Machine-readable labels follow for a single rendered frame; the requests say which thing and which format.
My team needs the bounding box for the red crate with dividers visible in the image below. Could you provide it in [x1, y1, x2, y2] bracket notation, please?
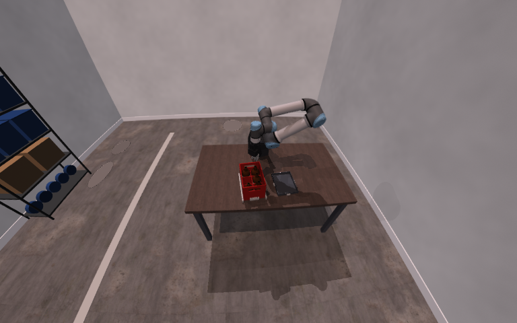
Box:
[240, 164, 266, 201]

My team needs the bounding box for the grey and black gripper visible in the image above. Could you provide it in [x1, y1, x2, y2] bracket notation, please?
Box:
[248, 142, 262, 161]

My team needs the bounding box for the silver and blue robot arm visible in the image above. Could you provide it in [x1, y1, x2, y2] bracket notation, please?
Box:
[250, 98, 326, 149]

